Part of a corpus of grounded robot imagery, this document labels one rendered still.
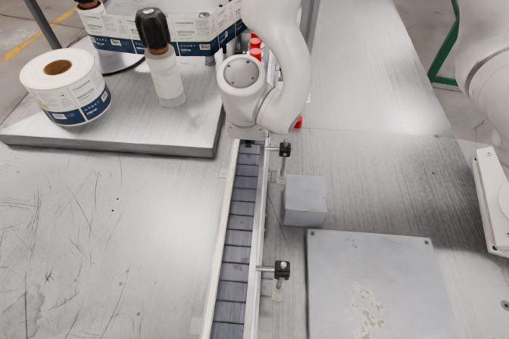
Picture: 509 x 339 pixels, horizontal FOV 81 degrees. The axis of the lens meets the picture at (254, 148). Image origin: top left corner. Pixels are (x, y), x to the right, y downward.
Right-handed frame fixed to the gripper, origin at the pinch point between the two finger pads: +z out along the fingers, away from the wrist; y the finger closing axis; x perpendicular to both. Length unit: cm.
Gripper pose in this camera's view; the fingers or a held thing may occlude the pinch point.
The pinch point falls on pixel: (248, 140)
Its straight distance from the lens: 79.5
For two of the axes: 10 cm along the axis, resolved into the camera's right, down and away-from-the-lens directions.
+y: -10.0, -0.7, 0.5
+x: -0.8, 9.4, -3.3
